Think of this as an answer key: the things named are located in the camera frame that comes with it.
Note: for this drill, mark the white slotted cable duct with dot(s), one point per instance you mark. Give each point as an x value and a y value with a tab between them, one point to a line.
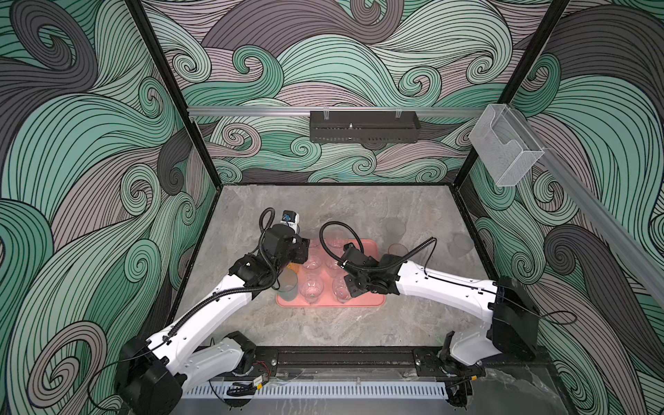
359	389

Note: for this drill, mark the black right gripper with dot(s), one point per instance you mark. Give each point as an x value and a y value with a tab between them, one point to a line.
354	290

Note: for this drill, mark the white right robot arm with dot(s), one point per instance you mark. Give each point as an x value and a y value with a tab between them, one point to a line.
508	318

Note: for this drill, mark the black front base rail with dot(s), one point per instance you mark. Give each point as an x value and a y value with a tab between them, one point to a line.
421	358

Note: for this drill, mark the clear faceted glass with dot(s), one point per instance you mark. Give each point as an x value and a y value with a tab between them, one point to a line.
313	264

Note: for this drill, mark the aluminium back wall rail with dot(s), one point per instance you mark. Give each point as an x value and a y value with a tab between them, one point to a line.
264	111

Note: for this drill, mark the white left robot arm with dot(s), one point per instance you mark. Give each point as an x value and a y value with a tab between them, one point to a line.
153	374

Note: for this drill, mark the pink translucent cup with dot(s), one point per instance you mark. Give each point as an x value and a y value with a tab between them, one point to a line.
398	250

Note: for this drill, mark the green translucent cup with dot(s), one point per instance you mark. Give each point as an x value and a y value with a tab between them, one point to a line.
288	285

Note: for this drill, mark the aluminium right wall rail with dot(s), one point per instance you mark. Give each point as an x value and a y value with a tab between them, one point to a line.
575	170

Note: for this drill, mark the black perforated wall shelf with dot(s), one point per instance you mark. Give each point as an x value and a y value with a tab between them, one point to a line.
366	128

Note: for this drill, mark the aluminium wall rail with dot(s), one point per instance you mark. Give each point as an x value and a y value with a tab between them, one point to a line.
575	170
264	111

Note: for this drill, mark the grey translucent cup right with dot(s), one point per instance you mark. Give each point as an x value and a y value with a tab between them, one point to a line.
460	245

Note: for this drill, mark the clear acrylic wall holder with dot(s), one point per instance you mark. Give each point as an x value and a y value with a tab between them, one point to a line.
506	144

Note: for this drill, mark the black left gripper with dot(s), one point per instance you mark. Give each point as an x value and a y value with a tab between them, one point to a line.
300	249

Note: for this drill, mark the orange translucent cup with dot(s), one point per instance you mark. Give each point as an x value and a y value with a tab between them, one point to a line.
294	267

